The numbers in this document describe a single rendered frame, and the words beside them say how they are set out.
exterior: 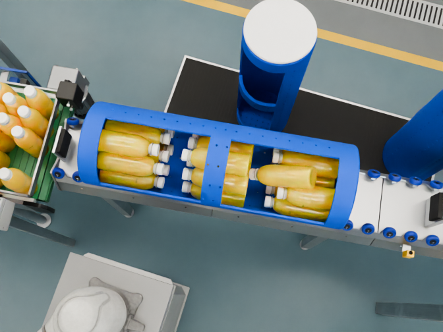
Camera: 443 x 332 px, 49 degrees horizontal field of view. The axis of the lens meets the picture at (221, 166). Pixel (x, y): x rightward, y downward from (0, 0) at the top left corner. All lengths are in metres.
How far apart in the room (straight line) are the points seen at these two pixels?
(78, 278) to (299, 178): 0.78
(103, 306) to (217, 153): 0.55
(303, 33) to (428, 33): 1.53
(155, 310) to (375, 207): 0.86
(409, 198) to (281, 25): 0.80
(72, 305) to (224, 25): 2.16
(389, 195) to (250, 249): 1.04
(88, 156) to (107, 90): 1.45
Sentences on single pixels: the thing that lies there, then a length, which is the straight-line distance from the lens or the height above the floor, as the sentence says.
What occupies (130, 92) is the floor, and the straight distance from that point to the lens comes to 2.97.
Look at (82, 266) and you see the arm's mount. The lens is 1.68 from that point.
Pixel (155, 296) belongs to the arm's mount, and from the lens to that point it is 1.61.
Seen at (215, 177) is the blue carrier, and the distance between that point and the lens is 1.51.
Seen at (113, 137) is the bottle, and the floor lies 1.20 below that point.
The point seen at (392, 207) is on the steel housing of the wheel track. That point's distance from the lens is 1.88.
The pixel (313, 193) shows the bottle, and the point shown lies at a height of 1.15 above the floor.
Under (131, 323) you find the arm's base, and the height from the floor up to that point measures 1.11.
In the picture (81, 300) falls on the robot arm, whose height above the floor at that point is 1.34.
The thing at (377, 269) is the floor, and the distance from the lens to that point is 2.80.
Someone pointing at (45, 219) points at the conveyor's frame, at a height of 0.04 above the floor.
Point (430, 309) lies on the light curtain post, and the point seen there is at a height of 0.70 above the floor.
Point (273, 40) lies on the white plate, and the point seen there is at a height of 1.04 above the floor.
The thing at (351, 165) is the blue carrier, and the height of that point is 1.23.
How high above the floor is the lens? 2.68
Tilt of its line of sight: 75 degrees down
